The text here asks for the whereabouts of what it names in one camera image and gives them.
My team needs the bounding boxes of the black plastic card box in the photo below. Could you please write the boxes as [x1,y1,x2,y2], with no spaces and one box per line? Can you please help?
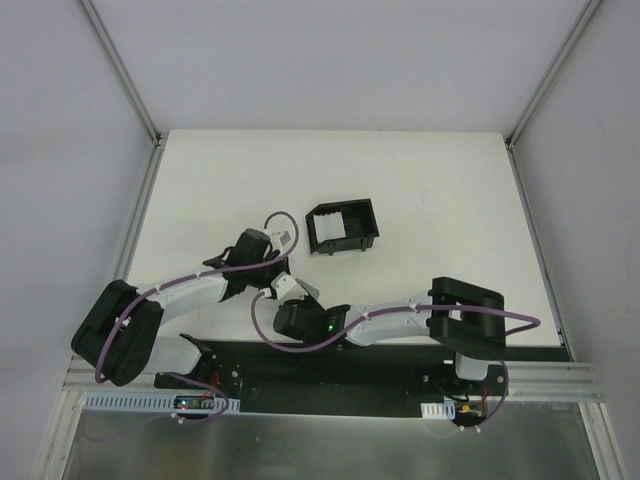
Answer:
[305,198,380,256]

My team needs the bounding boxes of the green leather card holder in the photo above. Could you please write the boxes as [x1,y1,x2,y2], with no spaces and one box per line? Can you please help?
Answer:
[296,278,320,300]

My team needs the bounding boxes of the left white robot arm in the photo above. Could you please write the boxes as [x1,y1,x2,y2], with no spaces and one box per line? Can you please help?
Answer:
[71,228,299,389]

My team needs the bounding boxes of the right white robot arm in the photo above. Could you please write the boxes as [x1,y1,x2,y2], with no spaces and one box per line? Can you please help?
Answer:
[271,274,506,395]

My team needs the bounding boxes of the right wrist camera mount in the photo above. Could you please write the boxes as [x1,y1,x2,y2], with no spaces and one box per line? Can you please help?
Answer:
[271,272,308,303]

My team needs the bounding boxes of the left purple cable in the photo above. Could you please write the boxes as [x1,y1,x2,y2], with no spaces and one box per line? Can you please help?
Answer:
[94,212,300,384]

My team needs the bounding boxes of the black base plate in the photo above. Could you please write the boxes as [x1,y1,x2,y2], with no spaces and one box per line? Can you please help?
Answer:
[149,337,574,416]

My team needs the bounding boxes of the right white cable duct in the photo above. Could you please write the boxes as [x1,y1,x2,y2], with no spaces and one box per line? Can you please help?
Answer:
[420,401,456,421]

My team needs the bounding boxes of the white cable duct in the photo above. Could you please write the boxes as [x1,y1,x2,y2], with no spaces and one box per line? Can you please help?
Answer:
[85,393,241,415]
[420,401,456,421]

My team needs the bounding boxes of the left white cable duct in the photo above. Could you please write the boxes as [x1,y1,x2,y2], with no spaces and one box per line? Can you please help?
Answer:
[85,393,241,415]

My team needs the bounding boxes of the aluminium front rail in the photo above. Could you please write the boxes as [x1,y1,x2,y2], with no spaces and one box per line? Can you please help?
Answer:
[62,355,604,403]

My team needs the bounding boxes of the left aluminium frame post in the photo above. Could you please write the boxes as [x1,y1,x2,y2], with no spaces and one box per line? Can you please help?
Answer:
[75,0,163,147]

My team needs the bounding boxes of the aluminium frame post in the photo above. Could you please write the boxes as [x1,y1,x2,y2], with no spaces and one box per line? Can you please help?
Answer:
[505,0,606,151]
[75,0,163,147]

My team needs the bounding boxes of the right aluminium frame post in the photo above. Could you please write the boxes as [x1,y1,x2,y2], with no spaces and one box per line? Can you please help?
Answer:
[505,0,606,151]

